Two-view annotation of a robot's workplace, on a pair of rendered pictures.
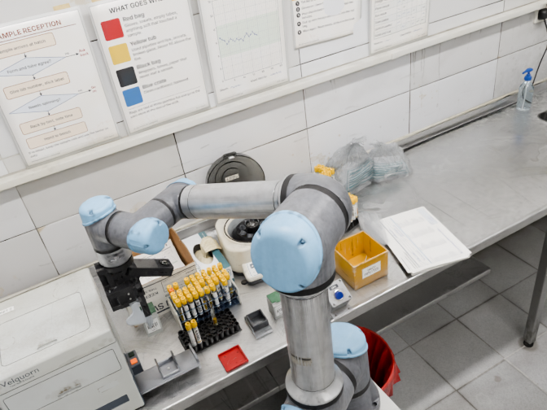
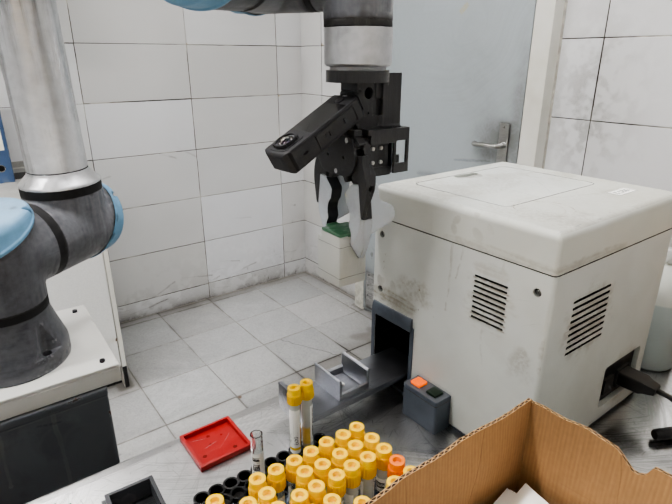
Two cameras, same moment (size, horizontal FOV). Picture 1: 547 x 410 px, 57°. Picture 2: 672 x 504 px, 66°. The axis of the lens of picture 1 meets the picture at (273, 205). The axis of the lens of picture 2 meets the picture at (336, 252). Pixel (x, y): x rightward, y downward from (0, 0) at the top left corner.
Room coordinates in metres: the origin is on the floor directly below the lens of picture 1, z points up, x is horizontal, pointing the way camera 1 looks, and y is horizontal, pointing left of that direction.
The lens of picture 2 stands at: (1.51, 0.20, 1.33)
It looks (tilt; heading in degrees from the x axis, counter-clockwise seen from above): 20 degrees down; 166
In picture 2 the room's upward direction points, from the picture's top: straight up
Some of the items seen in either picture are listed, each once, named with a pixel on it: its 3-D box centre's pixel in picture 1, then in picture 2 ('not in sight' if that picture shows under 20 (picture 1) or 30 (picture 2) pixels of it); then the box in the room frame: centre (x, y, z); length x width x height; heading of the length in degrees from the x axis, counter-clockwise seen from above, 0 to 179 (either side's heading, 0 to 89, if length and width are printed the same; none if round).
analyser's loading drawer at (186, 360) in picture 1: (160, 371); (354, 375); (0.92, 0.37, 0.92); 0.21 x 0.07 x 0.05; 114
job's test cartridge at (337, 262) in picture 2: (150, 320); (341, 254); (0.93, 0.35, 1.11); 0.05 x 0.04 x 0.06; 22
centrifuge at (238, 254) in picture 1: (256, 240); not in sight; (1.40, 0.08, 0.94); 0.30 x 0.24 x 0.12; 15
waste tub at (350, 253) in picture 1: (359, 259); not in sight; (1.23, -0.25, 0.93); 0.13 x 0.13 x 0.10; 23
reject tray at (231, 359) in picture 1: (233, 358); (215, 442); (0.96, 0.18, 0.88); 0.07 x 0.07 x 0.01; 24
